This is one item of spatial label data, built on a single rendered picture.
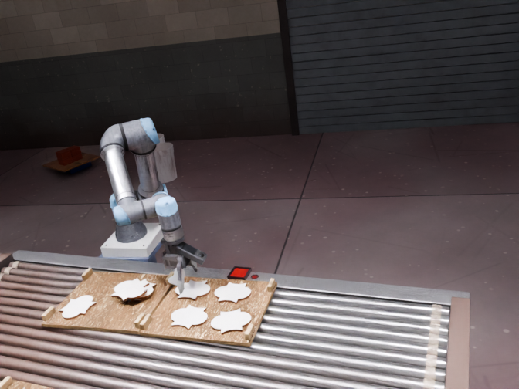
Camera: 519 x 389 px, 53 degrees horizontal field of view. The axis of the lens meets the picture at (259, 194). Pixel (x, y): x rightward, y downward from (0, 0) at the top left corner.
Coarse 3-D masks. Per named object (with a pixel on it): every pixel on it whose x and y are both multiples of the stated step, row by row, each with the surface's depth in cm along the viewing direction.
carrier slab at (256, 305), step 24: (216, 288) 201; (264, 288) 197; (168, 312) 191; (216, 312) 187; (264, 312) 185; (144, 336) 183; (168, 336) 179; (192, 336) 177; (216, 336) 175; (240, 336) 174
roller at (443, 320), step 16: (16, 272) 238; (32, 272) 235; (48, 272) 233; (272, 304) 192; (288, 304) 190; (304, 304) 188; (320, 304) 186; (336, 304) 185; (416, 320) 173; (432, 320) 171; (448, 320) 170
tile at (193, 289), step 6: (192, 282) 205; (198, 282) 204; (204, 282) 204; (186, 288) 202; (192, 288) 201; (198, 288) 201; (204, 288) 200; (180, 294) 199; (186, 294) 198; (192, 294) 198; (198, 294) 197; (204, 294) 197
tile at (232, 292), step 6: (222, 288) 199; (228, 288) 198; (234, 288) 198; (240, 288) 197; (246, 288) 197; (216, 294) 196; (222, 294) 195; (228, 294) 195; (234, 294) 194; (240, 294) 194; (246, 294) 193; (222, 300) 192; (228, 300) 192; (234, 300) 190
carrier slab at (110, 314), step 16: (96, 272) 224; (112, 272) 222; (80, 288) 214; (96, 288) 213; (112, 288) 211; (160, 288) 206; (64, 304) 205; (112, 304) 200; (128, 304) 199; (144, 304) 198; (48, 320) 196; (64, 320) 195; (80, 320) 193; (96, 320) 192; (112, 320) 191; (128, 320) 190
